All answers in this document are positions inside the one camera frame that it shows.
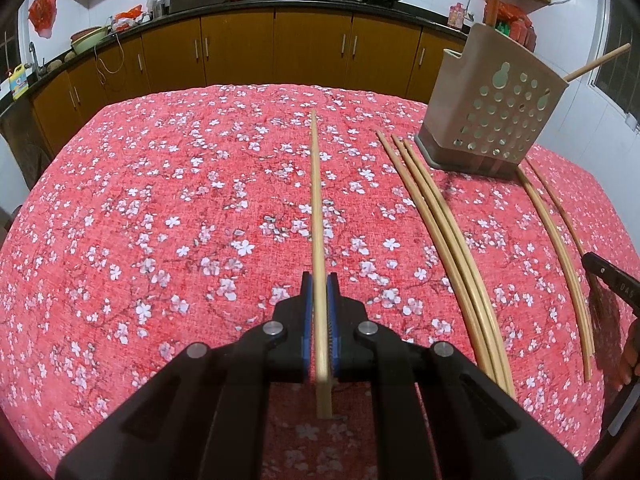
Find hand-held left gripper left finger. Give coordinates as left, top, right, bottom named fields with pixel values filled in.
left=55, top=270, right=316, bottom=480

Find red floral tablecloth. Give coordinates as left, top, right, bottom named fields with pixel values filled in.
left=0, top=82, right=640, bottom=480

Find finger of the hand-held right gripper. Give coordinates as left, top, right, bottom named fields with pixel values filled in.
left=581, top=252, right=640, bottom=319

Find green and pink basin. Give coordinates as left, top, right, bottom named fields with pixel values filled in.
left=69, top=25, right=112, bottom=56

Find yellow detergent bottle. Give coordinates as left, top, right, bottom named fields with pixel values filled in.
left=7, top=62, right=31, bottom=101

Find window with grille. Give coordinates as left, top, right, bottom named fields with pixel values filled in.
left=594, top=0, right=640, bottom=113

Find beige perforated chopstick holder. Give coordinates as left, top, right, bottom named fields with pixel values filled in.
left=415, top=22, right=571, bottom=179

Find metal faucet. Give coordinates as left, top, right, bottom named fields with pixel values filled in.
left=27, top=42, right=45, bottom=79

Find red packages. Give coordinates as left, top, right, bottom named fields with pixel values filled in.
left=482, top=0, right=537, bottom=54

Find red and white plastic bag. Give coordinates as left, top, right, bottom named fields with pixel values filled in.
left=110, top=5, right=152, bottom=34

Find white cable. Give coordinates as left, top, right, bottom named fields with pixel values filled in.
left=96, top=35, right=125, bottom=88

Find person's right hand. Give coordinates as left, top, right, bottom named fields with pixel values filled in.
left=617, top=321, right=640, bottom=391

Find red bag on wall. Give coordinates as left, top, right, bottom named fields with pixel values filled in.
left=27, top=0, right=60, bottom=40

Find wooden kitchen base cabinets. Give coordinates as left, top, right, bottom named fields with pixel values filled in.
left=0, top=10, right=468, bottom=161

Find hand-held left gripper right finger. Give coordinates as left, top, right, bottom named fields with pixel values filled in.
left=326, top=273, right=584, bottom=480

